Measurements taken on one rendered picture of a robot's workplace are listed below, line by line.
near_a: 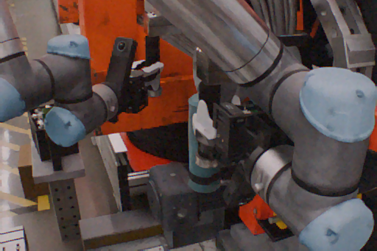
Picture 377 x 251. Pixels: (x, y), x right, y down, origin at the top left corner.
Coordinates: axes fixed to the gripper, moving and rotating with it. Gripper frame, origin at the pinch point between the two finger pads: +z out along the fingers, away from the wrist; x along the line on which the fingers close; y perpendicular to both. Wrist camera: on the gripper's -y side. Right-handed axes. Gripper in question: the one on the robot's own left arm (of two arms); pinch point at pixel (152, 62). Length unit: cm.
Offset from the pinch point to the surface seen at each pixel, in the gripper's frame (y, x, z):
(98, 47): 1.5, -25.0, 11.6
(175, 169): 42.5, -4.2, 19.6
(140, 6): 24, -119, 191
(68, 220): 73, -47, 8
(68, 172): 38.4, -30.5, -3.0
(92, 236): 70, -31, 3
